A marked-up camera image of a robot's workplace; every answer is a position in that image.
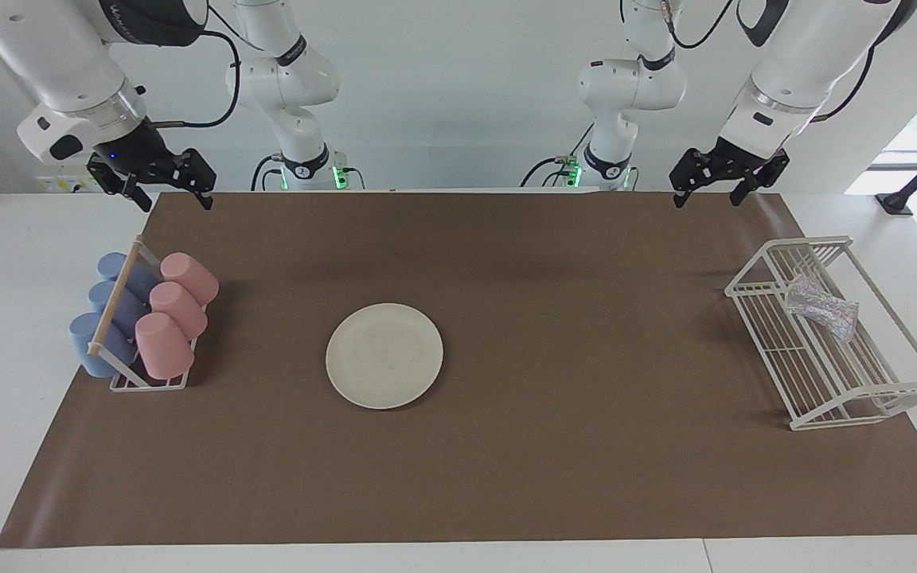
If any round cream plate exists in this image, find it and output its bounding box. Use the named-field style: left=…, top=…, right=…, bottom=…
left=326, top=303, right=444, bottom=410

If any blue plastic cup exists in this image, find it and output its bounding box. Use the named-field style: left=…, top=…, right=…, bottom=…
left=69, top=312, right=137, bottom=378
left=88, top=280, right=149, bottom=339
left=97, top=252, right=161, bottom=302

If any pink plastic cup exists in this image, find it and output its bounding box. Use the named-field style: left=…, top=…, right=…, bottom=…
left=160, top=252, right=220, bottom=306
left=149, top=282, right=209, bottom=339
left=135, top=312, right=195, bottom=380

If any brown table mat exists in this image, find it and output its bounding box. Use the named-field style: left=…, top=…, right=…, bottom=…
left=0, top=191, right=917, bottom=548

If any black right base cable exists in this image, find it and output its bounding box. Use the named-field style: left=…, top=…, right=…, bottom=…
left=250, top=154, right=288, bottom=192

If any black base cable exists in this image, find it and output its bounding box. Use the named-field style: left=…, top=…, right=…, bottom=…
left=521, top=123, right=596, bottom=189
left=250, top=154, right=288, bottom=192

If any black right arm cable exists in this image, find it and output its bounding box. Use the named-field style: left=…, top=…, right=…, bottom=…
left=144, top=28, right=242, bottom=130

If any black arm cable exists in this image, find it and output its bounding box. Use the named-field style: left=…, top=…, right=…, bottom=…
left=665, top=0, right=877, bottom=124
left=144, top=28, right=242, bottom=130

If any white wall socket box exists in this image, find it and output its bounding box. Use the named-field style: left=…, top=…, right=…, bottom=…
left=35, top=173, right=101, bottom=193

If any white cup rack wooden handle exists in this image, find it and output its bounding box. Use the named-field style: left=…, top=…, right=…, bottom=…
left=87, top=236, right=205, bottom=392

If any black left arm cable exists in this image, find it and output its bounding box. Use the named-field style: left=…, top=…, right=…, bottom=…
left=665, top=0, right=877, bottom=124

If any black left base cable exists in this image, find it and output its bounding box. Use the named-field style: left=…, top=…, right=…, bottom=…
left=521, top=123, right=596, bottom=189

